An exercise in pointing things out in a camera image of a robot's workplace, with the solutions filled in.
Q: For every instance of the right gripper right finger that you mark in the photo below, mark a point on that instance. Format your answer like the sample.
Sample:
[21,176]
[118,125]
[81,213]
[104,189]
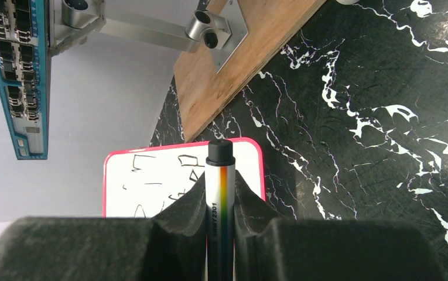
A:
[269,246]

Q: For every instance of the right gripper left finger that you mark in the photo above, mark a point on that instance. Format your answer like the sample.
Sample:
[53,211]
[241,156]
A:
[168,246]

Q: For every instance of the pink framed whiteboard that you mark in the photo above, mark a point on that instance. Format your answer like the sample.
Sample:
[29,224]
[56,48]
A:
[141,183]

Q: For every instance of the white whiteboard marker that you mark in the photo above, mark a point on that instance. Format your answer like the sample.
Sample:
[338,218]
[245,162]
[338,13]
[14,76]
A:
[219,179]

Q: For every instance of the wooden board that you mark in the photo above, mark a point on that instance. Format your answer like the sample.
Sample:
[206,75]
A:
[205,85]

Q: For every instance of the metal bracket with black knob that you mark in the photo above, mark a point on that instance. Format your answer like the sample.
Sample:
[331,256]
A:
[221,33]

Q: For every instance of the grey blue network switch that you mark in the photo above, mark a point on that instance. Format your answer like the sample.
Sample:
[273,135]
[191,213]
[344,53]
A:
[25,68]

